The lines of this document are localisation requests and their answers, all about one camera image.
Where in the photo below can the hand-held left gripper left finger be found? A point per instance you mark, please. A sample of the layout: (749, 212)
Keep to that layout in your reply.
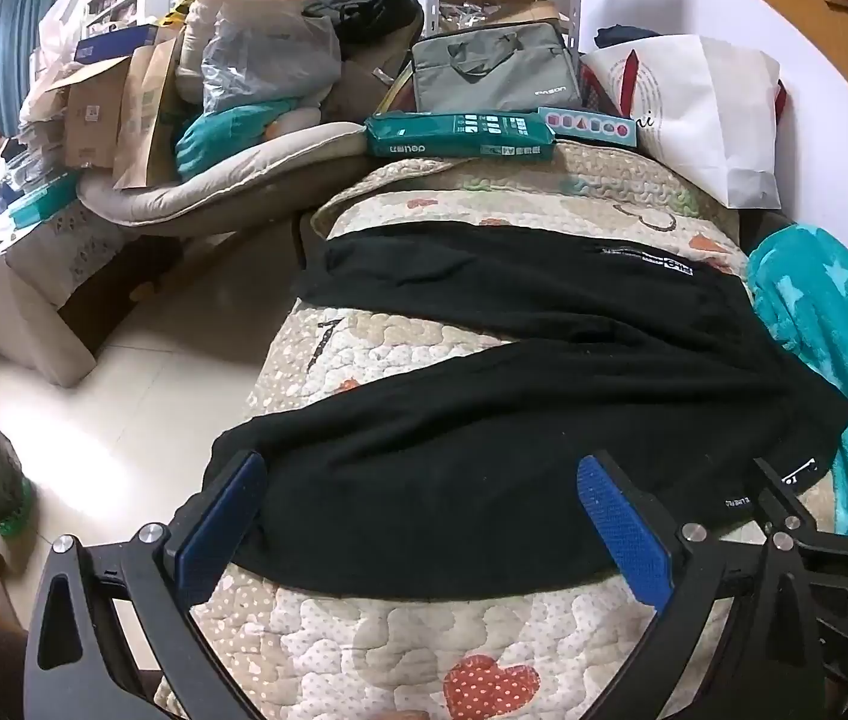
(221, 525)

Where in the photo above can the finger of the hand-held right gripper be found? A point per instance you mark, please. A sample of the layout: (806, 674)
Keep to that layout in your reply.
(775, 487)

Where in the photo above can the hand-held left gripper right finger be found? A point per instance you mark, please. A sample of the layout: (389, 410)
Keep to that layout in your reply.
(623, 532)

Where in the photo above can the black pants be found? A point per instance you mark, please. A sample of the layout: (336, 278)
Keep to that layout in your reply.
(506, 427)

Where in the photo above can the teal star print blanket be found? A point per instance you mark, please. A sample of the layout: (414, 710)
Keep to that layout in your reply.
(829, 315)

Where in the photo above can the quilted heart print blanket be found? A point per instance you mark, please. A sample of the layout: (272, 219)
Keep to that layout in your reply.
(394, 637)

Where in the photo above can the table with patterned cloth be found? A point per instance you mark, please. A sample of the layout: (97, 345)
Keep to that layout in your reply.
(42, 277)

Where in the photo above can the grey padded cushion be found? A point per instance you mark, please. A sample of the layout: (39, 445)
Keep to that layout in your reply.
(229, 187)

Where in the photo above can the teal flat box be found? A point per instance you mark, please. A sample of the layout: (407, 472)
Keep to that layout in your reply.
(42, 202)

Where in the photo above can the white paper bag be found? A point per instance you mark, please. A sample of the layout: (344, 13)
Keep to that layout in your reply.
(701, 112)

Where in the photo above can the teal pillow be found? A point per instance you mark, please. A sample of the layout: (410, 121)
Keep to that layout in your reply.
(221, 139)

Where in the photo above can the teal box with shapes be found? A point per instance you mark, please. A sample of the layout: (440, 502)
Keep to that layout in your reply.
(589, 125)

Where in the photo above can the brown paper bag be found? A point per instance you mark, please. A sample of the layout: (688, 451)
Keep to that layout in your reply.
(140, 112)

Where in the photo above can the large cardboard box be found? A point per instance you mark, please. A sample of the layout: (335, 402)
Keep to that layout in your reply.
(90, 120)

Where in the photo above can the green paper ream pack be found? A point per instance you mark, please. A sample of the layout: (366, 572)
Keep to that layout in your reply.
(454, 136)

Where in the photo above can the grey laptop bag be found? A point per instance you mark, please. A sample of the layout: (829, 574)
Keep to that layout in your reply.
(499, 82)

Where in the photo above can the clear plastic bag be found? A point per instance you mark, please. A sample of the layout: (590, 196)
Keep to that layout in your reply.
(266, 52)

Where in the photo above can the dark blue cloth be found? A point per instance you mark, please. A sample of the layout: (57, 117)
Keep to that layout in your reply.
(626, 36)

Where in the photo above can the cream bundled bedding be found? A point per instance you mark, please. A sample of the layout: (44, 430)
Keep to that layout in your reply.
(195, 37)

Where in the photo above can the blue box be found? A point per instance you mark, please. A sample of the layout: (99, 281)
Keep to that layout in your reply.
(117, 41)

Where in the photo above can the teal curtain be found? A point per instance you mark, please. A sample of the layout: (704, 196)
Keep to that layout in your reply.
(19, 37)

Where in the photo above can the white plastic bag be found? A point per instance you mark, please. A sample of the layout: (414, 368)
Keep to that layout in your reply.
(57, 22)

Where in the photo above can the flat cardboard box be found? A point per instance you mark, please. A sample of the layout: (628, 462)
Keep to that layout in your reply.
(514, 11)

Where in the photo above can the black bag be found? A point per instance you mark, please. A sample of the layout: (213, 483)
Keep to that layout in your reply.
(364, 7)

